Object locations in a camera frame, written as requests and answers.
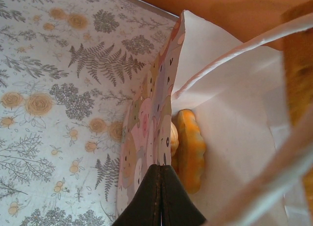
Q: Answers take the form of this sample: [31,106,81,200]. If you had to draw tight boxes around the fake pale striped croissant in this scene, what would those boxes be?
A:
[170,122,181,160]

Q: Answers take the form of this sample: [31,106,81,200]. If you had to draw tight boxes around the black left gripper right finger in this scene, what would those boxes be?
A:
[160,164,208,226]

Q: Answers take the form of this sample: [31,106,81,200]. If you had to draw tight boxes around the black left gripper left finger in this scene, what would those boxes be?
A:
[114,164,162,226]

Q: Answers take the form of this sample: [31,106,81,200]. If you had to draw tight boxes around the fake twisted ring bread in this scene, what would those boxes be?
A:
[175,109,206,195]

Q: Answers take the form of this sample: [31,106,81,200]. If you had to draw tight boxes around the floral fern print tablecloth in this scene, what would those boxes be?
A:
[0,0,180,226]

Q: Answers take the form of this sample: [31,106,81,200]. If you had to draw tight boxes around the white paper bag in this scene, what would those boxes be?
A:
[116,9,313,226]

